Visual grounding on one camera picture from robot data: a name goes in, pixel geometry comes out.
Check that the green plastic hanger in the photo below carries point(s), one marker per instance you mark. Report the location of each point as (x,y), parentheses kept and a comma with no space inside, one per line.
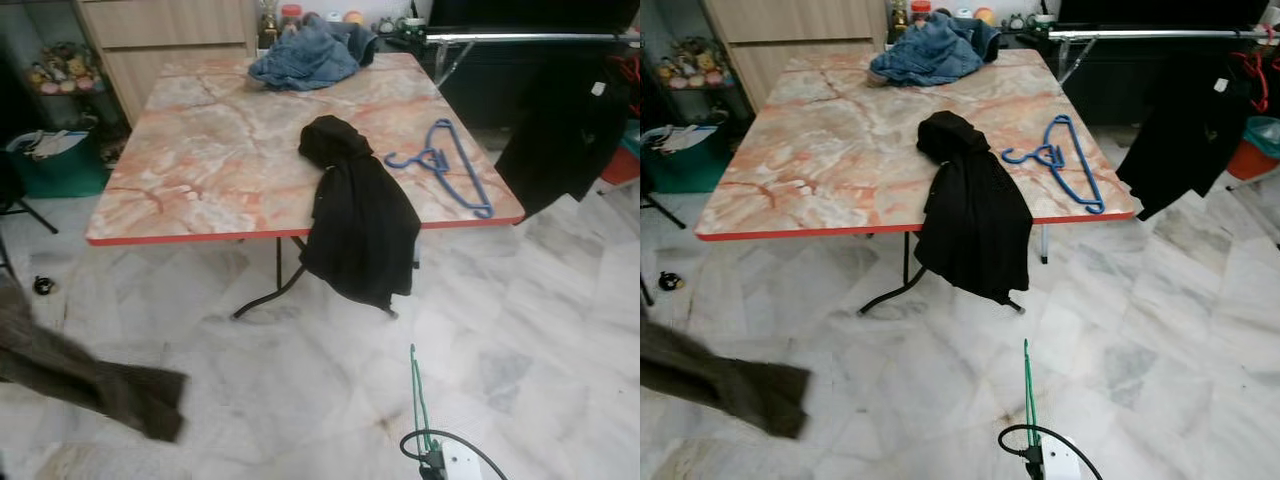
(1027,390)
(416,395)

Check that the olive brown trousers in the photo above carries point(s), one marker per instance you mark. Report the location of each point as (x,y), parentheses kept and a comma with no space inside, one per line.
(730,385)
(100,385)

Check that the blue plastic hanger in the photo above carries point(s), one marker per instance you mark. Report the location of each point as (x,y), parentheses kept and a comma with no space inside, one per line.
(437,160)
(1053,156)

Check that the black crumpled garment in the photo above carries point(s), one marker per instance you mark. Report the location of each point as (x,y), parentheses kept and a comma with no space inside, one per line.
(975,215)
(360,220)

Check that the small black round object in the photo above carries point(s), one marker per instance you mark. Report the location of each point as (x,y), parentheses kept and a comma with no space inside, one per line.
(44,286)
(671,281)

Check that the black tripod stand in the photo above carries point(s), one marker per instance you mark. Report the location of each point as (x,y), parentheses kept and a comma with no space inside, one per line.
(662,211)
(30,216)

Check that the black printed T-shirt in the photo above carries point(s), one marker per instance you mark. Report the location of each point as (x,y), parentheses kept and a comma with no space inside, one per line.
(1180,135)
(560,130)

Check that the black television cabinet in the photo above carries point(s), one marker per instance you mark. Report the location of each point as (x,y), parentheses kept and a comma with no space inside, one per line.
(470,95)
(1090,90)

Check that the marble pattern red-edged table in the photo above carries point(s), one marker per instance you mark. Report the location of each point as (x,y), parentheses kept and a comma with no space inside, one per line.
(220,150)
(820,150)

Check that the green storage basket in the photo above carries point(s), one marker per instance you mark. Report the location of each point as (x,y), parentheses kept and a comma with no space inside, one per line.
(685,160)
(60,165)

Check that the blue denim garment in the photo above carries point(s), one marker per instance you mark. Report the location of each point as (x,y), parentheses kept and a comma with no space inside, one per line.
(935,55)
(310,60)

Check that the chrome clothes rack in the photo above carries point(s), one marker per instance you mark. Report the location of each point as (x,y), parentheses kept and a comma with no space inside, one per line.
(530,37)
(1150,33)

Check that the green and white mug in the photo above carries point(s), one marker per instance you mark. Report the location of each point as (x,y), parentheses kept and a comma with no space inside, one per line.
(1043,22)
(412,26)

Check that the small grey figurine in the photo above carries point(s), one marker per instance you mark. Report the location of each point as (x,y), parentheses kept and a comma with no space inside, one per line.
(1016,21)
(385,25)

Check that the orange round doll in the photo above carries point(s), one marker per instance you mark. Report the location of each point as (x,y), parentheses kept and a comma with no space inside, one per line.
(985,14)
(353,17)

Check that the dark glass bottle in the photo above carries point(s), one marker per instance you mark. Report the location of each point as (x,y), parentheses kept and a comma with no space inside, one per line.
(899,22)
(268,25)

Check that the red-lidded glass jar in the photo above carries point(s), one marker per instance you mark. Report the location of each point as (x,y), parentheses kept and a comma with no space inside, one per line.
(921,12)
(291,16)

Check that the glass shelf with plush toys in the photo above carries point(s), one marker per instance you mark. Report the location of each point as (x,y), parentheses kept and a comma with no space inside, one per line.
(690,65)
(65,70)

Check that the light wooden cabinet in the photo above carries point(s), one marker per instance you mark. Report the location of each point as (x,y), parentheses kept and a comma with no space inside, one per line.
(170,40)
(790,35)

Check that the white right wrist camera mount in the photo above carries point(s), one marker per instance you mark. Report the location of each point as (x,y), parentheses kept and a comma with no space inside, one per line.
(1062,465)
(460,462)

